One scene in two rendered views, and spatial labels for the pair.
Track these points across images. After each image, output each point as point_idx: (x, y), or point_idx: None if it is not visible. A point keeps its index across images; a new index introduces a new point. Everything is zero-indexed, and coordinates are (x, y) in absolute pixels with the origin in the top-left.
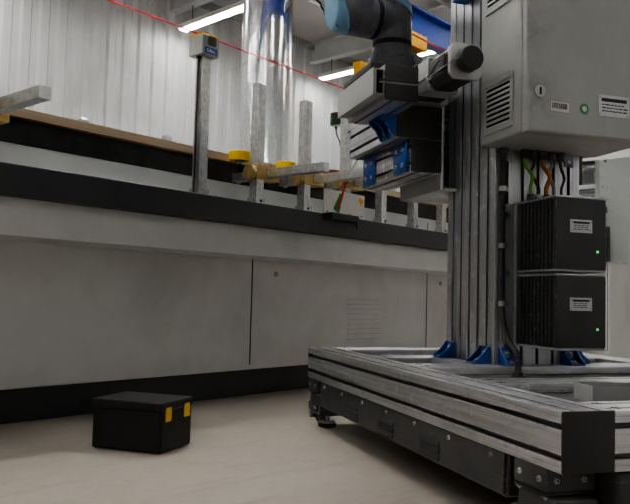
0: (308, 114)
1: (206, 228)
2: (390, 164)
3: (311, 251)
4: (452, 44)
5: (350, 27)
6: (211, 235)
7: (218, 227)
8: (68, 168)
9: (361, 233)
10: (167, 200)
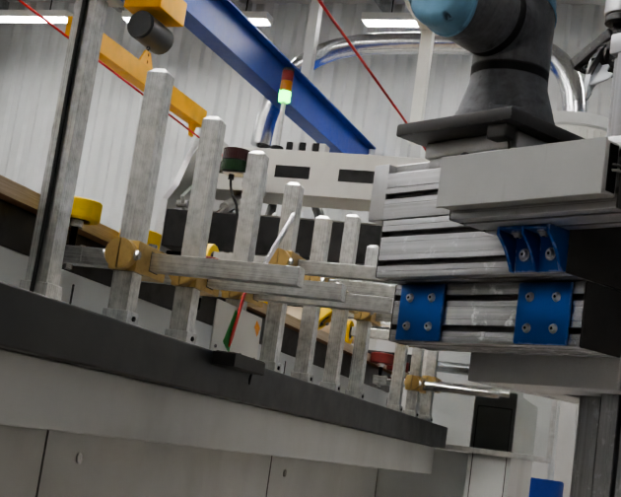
0: (218, 148)
1: (38, 374)
2: (501, 316)
3: (177, 425)
4: None
5: (467, 26)
6: (43, 390)
7: (57, 373)
8: None
9: (252, 392)
10: (0, 311)
